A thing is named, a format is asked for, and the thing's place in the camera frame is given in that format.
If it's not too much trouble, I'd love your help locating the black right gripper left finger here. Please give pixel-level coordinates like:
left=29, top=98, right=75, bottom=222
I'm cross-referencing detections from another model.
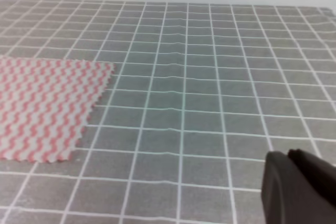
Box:
left=261, top=151, right=335, bottom=223

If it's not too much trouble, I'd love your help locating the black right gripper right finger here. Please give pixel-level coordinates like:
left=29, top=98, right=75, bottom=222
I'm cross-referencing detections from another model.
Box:
left=287, top=149, right=335, bottom=206

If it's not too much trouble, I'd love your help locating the pink white wavy towel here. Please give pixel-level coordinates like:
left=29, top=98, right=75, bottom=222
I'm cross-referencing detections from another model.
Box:
left=1, top=56, right=114, bottom=163

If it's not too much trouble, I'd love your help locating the grey checked tablecloth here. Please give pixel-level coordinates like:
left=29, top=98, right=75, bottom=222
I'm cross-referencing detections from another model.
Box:
left=1, top=0, right=335, bottom=223

